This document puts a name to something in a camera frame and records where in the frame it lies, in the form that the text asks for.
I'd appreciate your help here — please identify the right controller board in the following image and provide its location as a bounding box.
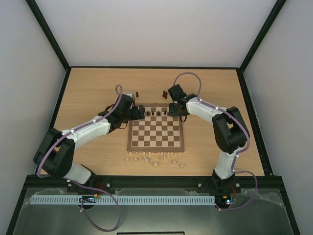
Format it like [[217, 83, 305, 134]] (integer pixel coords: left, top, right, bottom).
[[215, 193, 238, 205]]

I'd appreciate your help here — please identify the wooden chess board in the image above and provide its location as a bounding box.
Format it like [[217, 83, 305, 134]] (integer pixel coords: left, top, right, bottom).
[[127, 103, 184, 153]]

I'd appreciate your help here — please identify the black frame rail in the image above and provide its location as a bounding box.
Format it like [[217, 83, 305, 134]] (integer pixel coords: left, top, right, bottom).
[[24, 175, 284, 194]]

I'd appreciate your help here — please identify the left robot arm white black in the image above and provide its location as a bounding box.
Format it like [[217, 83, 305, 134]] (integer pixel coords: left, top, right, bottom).
[[33, 93, 145, 184]]

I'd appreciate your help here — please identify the controller board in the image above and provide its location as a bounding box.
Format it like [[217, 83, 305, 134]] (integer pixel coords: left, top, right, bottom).
[[78, 194, 101, 203], [215, 193, 238, 205]]

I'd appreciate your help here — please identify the white slotted cable duct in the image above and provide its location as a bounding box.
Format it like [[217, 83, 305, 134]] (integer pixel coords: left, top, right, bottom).
[[30, 195, 215, 206]]

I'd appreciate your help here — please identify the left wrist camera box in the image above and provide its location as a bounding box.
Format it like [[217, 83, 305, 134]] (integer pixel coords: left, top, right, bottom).
[[126, 93, 135, 98]]

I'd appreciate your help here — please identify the left controller board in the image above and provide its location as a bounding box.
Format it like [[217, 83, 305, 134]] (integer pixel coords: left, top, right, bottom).
[[78, 194, 101, 203]]

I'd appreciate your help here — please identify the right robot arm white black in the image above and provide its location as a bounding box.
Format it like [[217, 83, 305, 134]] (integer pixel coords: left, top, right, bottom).
[[168, 85, 250, 192]]

